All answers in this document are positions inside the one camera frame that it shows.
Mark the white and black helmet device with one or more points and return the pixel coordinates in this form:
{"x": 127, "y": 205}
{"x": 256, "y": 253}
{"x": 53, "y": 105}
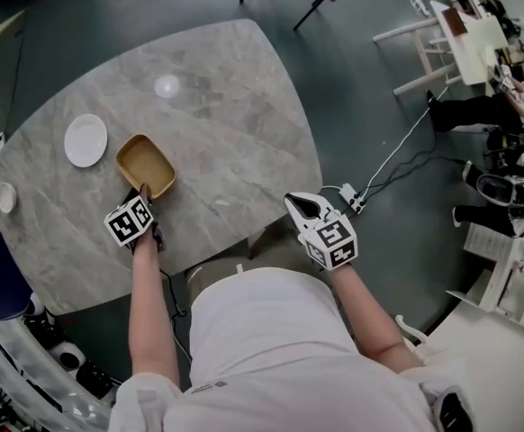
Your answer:
{"x": 491, "y": 189}

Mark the tan wooden rectangular container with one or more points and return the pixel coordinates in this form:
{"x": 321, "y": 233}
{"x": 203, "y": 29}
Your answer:
{"x": 145, "y": 164}

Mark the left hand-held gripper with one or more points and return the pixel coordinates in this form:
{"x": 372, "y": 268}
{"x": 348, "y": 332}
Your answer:
{"x": 129, "y": 222}

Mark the white shelf unit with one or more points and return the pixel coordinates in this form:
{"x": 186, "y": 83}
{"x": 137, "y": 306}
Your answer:
{"x": 518, "y": 286}

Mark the grey marble table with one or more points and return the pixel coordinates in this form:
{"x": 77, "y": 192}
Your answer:
{"x": 226, "y": 142}

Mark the person's right forearm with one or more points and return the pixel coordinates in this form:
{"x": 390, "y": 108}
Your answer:
{"x": 361, "y": 313}

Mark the person's white shirt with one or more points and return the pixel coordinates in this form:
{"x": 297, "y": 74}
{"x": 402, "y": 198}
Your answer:
{"x": 266, "y": 353}

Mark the white counter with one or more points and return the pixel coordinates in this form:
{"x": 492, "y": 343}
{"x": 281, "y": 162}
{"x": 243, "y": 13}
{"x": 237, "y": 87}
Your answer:
{"x": 505, "y": 376}

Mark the white power strip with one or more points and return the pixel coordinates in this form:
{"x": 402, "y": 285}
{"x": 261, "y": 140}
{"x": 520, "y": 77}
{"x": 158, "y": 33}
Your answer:
{"x": 352, "y": 196}

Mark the small white bowl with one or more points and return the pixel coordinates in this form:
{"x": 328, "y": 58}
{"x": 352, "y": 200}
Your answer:
{"x": 6, "y": 197}

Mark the person's left forearm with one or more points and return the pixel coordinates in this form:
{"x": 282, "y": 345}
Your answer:
{"x": 151, "y": 313}

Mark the white round plate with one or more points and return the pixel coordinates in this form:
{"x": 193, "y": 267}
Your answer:
{"x": 85, "y": 140}

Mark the white side table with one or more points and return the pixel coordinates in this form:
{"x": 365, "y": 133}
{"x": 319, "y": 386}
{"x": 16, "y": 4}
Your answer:
{"x": 469, "y": 38}

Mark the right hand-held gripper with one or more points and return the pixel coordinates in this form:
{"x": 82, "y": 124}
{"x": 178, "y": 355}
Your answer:
{"x": 331, "y": 241}

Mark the clear curved plastic panel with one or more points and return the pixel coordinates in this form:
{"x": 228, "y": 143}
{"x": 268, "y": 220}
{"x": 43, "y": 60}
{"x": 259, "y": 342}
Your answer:
{"x": 14, "y": 367}

